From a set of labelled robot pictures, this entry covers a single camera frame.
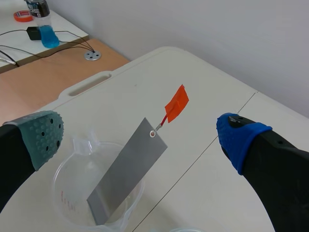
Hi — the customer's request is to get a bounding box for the plastic bottle with blue liquid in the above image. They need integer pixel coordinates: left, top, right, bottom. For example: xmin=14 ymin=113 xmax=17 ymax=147
xmin=26 ymin=0 xmax=60 ymax=49

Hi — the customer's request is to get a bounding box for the brown wooden desk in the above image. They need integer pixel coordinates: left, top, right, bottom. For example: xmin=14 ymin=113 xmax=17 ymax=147
xmin=0 ymin=38 xmax=131 ymax=127

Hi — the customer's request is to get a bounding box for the grey metal plate orange handle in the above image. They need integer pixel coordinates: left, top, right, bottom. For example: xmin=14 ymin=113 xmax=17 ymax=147
xmin=86 ymin=84 xmax=190 ymax=226

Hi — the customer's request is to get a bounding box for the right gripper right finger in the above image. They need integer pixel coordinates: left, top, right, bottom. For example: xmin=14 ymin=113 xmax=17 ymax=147
xmin=216 ymin=112 xmax=309 ymax=232

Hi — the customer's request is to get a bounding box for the thin black cable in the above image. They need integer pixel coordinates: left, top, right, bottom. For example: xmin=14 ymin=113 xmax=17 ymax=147
xmin=0 ymin=44 xmax=95 ymax=59
xmin=55 ymin=30 xmax=95 ymax=53

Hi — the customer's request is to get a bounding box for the white cable with plug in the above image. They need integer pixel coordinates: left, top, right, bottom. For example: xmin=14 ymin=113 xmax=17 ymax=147
xmin=0 ymin=49 xmax=18 ymax=67

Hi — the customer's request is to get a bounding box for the white desk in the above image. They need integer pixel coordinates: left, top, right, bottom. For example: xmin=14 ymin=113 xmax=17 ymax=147
xmin=0 ymin=0 xmax=90 ymax=74

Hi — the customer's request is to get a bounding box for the orange tape roll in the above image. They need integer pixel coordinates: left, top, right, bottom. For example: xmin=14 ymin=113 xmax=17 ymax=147
xmin=13 ymin=10 xmax=33 ymax=23

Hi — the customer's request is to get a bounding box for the small black adapter box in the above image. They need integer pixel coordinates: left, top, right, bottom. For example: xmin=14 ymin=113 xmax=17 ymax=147
xmin=26 ymin=26 xmax=42 ymax=42

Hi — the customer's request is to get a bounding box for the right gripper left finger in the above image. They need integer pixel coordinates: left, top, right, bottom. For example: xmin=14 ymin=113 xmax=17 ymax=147
xmin=0 ymin=110 xmax=65 ymax=214

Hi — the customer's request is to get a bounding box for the clear plastic beaker with handle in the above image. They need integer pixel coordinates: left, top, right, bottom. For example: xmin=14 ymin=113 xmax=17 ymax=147
xmin=51 ymin=130 xmax=146 ymax=232

